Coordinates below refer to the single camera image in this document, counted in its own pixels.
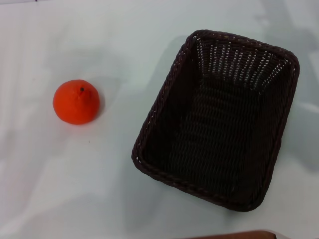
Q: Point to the dark brown woven basket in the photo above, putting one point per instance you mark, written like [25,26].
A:
[219,129]

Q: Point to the orange toy fruit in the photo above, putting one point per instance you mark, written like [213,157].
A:
[74,104]

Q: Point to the brown curved robot base edge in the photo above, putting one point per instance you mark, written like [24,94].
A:
[236,235]

